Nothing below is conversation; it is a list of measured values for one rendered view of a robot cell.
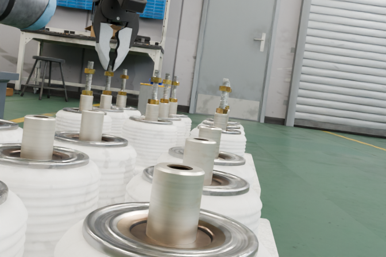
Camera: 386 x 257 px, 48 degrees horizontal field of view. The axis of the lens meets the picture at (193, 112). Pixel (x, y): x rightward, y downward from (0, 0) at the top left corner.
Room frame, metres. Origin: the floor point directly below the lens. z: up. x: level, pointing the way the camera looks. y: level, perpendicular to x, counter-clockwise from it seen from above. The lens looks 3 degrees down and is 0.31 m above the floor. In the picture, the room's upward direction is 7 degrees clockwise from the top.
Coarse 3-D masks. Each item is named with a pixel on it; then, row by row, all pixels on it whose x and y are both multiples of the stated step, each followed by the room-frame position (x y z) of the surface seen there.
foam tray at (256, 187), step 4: (244, 156) 0.98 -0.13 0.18; (248, 156) 0.99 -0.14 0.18; (248, 160) 0.93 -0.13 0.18; (252, 160) 0.94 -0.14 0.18; (252, 164) 0.88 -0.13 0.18; (136, 168) 0.68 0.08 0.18; (140, 168) 0.68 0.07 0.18; (144, 168) 0.69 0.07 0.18; (252, 168) 0.83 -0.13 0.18; (136, 172) 0.67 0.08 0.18; (140, 172) 0.67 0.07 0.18; (256, 176) 0.75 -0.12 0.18; (256, 180) 0.71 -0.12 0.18; (256, 184) 0.68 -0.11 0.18; (252, 188) 0.65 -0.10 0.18; (256, 188) 0.65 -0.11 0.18; (256, 192) 0.65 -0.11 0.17
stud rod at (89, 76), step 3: (90, 63) 0.75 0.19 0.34; (93, 63) 0.76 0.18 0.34; (87, 66) 0.76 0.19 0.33; (90, 66) 0.75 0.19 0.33; (87, 75) 0.75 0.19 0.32; (90, 75) 0.76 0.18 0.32; (87, 78) 0.75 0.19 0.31; (90, 78) 0.76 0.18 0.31; (87, 81) 0.75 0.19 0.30; (90, 81) 0.76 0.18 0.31; (87, 84) 0.75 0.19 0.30; (90, 84) 0.76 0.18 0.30; (87, 87) 0.75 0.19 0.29; (87, 90) 0.75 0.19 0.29; (90, 90) 0.76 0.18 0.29
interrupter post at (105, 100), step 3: (102, 96) 0.87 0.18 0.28; (105, 96) 0.87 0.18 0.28; (108, 96) 0.87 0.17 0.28; (111, 96) 0.87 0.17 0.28; (102, 99) 0.87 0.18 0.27; (105, 99) 0.87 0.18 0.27; (108, 99) 0.87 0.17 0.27; (102, 102) 0.87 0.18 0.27; (105, 102) 0.87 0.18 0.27; (108, 102) 0.87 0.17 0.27; (102, 105) 0.87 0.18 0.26; (105, 105) 0.87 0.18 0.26; (108, 105) 0.87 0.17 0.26; (102, 108) 0.87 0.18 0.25; (105, 108) 0.87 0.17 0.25; (108, 108) 0.87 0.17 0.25
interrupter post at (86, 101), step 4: (80, 96) 0.75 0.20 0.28; (84, 96) 0.75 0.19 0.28; (88, 96) 0.75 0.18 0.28; (92, 96) 0.76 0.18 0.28; (80, 100) 0.75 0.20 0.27; (84, 100) 0.75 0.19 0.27; (88, 100) 0.75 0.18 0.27; (92, 100) 0.76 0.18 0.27; (80, 104) 0.75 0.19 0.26; (84, 104) 0.75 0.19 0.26; (88, 104) 0.75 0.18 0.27; (80, 108) 0.75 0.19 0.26; (84, 108) 0.75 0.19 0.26; (88, 108) 0.75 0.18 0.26
